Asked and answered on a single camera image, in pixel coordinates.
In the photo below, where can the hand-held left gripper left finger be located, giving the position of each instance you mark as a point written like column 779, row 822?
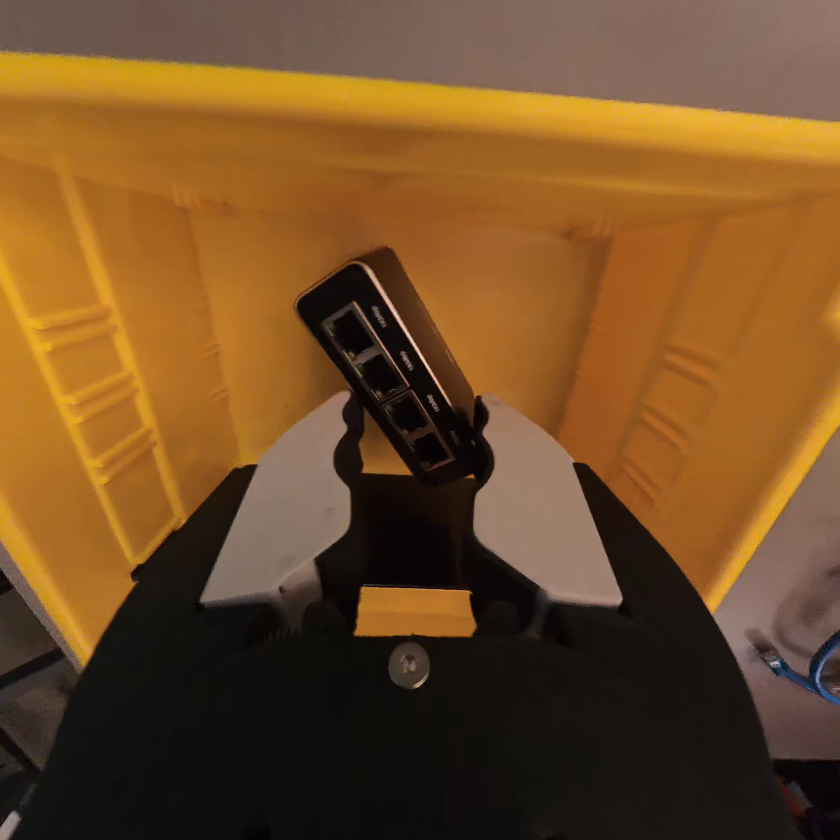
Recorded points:
column 275, row 512

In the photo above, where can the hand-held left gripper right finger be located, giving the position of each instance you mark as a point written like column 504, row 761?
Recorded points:
column 551, row 518

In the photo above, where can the black ethernet splitter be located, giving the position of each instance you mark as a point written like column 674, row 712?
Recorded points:
column 426, row 341

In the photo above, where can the yellow plastic bin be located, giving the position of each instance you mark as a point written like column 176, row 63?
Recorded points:
column 459, row 177

